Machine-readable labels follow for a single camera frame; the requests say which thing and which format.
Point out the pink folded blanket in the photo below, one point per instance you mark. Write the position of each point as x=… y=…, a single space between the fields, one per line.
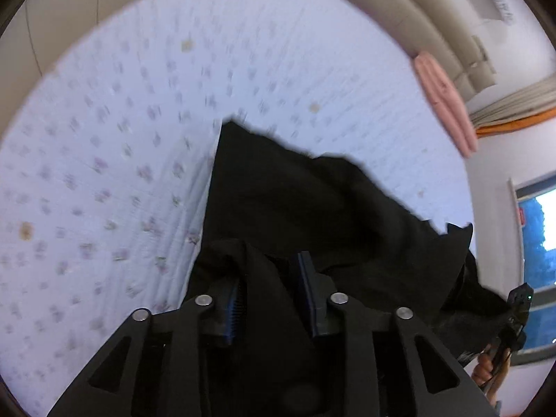
x=443 y=100

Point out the beige padded headboard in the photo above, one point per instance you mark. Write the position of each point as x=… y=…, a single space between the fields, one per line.
x=430 y=21

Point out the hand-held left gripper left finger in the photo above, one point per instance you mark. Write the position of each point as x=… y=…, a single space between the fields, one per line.
x=230 y=312

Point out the white wardrobe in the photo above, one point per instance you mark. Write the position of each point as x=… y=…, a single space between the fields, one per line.
x=47 y=30

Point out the person's right hand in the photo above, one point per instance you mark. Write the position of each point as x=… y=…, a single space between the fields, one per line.
x=484 y=371

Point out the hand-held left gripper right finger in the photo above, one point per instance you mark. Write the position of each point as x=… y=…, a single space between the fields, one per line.
x=306 y=299

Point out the black hooded jacket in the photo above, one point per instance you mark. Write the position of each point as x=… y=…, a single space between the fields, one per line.
x=304 y=208

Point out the orange and beige curtain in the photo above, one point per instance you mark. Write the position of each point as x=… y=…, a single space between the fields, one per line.
x=512 y=113

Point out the grey framed window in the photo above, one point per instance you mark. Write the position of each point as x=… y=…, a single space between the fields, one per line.
x=536 y=247

